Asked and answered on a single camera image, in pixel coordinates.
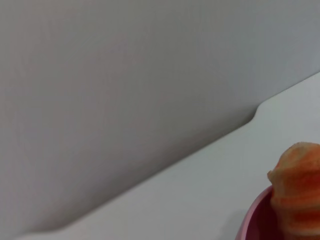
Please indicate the pink plastic bowl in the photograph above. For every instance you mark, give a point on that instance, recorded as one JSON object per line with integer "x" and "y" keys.
{"x": 257, "y": 220}

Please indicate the orange striped bread loaf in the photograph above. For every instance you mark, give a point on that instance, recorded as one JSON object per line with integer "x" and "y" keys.
{"x": 297, "y": 190}

